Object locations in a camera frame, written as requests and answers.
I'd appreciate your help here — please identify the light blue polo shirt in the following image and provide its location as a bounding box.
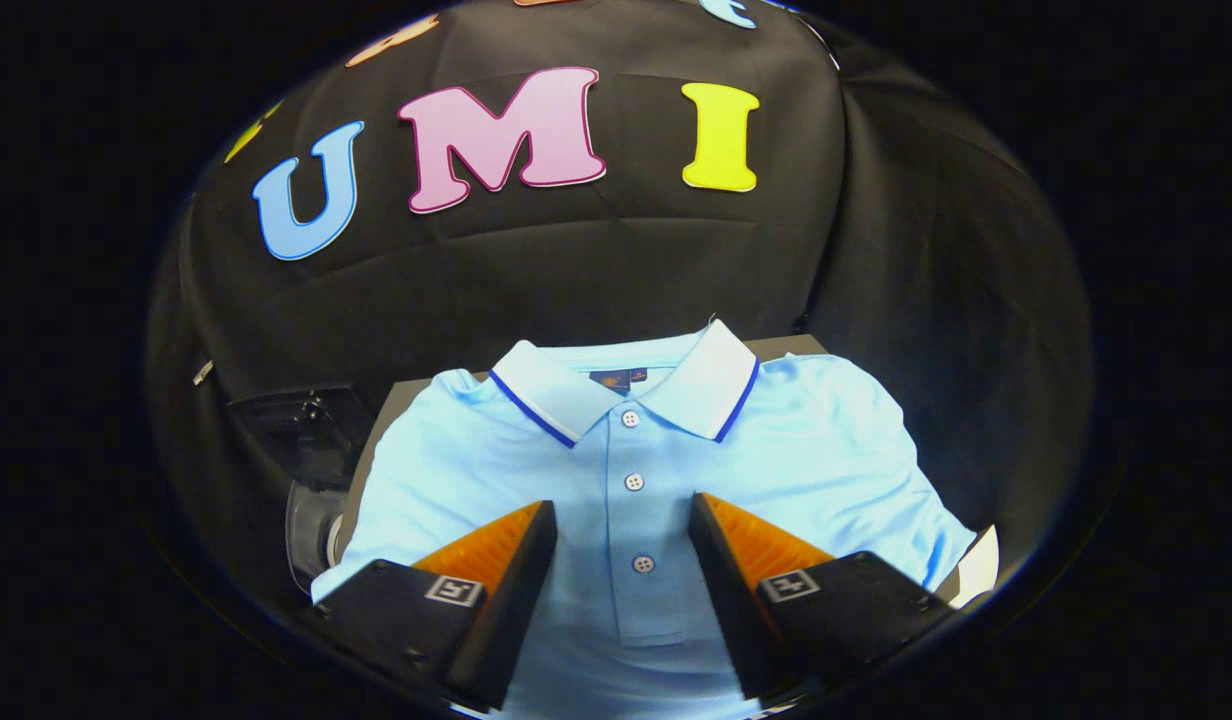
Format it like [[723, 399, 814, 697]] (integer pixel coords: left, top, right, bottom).
[[311, 320, 977, 720]]

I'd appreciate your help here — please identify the grey washing machine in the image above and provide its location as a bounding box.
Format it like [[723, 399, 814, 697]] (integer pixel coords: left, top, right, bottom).
[[284, 478, 345, 591]]

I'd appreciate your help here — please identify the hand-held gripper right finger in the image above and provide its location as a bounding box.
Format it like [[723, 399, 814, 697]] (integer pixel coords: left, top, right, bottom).
[[688, 492, 962, 701]]

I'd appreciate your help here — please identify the beige cabinet with dark top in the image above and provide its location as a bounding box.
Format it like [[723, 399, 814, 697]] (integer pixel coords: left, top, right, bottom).
[[338, 336, 829, 546]]

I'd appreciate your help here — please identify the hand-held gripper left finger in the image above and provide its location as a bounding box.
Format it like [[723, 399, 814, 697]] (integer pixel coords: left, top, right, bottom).
[[296, 500, 559, 713]]

